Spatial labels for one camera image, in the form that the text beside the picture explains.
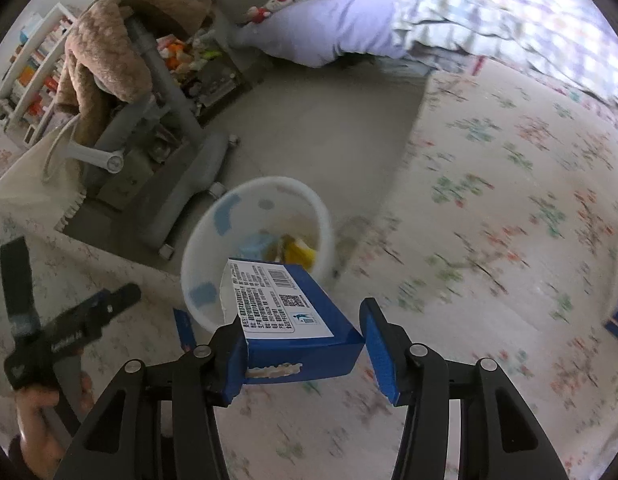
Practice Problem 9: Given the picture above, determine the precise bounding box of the lilac bed mattress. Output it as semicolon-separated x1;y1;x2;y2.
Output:
234;0;420;68

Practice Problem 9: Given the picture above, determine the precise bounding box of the grey desk chair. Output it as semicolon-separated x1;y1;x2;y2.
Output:
64;17;240;261

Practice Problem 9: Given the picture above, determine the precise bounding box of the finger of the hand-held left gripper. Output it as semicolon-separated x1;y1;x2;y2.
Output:
86;282;142;318
172;307;197;353

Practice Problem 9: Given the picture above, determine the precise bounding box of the brown fleece blanket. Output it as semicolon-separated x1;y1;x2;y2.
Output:
54;0;215;136

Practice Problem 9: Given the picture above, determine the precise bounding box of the white plastic waste bin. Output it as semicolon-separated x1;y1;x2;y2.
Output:
180;176;334;333

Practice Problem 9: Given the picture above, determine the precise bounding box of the person's left hand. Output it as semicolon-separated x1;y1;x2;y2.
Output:
14;372;94;478

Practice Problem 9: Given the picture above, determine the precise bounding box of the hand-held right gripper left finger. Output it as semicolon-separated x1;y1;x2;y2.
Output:
51;317;250;480

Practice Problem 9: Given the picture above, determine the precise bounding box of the white bookshelf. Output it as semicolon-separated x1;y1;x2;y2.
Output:
0;2;77;143

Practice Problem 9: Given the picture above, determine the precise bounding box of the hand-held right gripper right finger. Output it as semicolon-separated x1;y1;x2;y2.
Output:
359;297;562;480

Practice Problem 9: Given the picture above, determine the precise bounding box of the torn blue cardboard box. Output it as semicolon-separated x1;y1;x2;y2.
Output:
220;258;365;385

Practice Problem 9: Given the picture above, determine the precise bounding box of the red white plush toy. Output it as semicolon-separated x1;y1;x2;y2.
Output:
246;0;295;26

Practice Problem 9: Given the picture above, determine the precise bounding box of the plaid quilt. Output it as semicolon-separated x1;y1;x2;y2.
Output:
394;0;618;121

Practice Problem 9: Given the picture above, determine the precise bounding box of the toy shelf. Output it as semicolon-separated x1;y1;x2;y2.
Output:
156;30;252;126

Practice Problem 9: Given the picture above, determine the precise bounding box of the cream fringed cloth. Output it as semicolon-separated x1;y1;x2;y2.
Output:
0;127;190;396

